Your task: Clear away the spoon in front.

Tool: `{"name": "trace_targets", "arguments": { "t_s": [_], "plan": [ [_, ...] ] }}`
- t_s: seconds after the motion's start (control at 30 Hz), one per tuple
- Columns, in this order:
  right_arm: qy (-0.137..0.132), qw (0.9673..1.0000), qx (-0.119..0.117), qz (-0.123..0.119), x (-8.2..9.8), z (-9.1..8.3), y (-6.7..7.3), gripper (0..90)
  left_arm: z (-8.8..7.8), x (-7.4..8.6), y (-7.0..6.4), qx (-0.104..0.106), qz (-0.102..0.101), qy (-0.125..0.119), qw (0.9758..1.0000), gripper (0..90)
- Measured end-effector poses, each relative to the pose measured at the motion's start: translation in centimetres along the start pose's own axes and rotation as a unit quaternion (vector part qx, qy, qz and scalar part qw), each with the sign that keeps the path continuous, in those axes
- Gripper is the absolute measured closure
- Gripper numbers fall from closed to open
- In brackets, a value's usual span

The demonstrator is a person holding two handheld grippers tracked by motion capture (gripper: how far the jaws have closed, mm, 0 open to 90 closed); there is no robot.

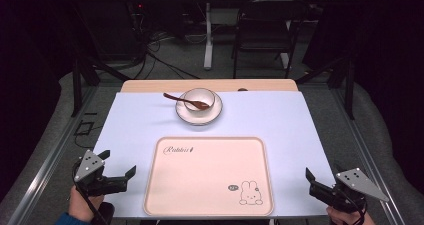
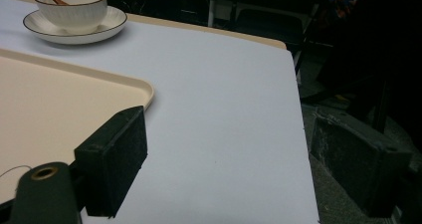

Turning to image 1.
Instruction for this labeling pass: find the thin black floor cable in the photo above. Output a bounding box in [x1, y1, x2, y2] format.
[73, 111, 103, 150]

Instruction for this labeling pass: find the light wooden table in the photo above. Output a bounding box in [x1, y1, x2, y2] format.
[119, 78, 299, 94]

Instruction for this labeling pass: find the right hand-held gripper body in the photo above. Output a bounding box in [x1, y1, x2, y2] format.
[314, 167, 391, 215]

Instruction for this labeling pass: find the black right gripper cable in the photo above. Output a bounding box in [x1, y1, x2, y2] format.
[333, 184, 368, 225]

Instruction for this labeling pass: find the black chair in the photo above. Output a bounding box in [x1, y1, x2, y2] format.
[231, 0, 308, 80]

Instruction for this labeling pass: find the white ceramic plate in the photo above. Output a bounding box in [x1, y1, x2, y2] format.
[174, 90, 224, 126]

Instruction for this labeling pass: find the bundle of black floor cables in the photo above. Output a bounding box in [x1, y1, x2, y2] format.
[131, 29, 202, 81]

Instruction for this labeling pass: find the power strip with red light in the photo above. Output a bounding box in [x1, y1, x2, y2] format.
[132, 2, 146, 26]

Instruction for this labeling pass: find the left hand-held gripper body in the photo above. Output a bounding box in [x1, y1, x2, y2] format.
[73, 149, 128, 197]

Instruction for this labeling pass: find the black metal stand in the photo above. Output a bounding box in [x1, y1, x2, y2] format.
[68, 4, 132, 118]
[295, 55, 356, 121]

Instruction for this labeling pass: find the person's right hand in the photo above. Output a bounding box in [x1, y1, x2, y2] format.
[325, 205, 376, 225]

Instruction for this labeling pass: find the person's left hand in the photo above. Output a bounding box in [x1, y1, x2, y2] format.
[67, 184, 106, 224]

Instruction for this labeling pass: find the aluminium floor rail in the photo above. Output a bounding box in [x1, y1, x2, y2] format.
[5, 84, 98, 225]
[332, 84, 406, 225]

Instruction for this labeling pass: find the light blue table mat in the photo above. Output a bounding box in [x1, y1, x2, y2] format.
[93, 90, 336, 219]

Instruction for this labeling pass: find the brown wooden spoon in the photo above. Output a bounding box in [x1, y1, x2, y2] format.
[162, 92, 211, 111]

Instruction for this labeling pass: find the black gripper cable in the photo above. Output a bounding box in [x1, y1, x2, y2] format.
[333, 184, 368, 225]
[71, 160, 110, 225]

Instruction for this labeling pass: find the white ceramic bowl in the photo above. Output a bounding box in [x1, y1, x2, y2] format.
[183, 87, 217, 113]

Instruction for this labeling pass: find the pink tray with rabbit print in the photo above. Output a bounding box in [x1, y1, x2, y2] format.
[143, 136, 275, 217]

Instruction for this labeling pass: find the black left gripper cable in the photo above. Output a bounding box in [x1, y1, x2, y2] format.
[71, 160, 110, 225]

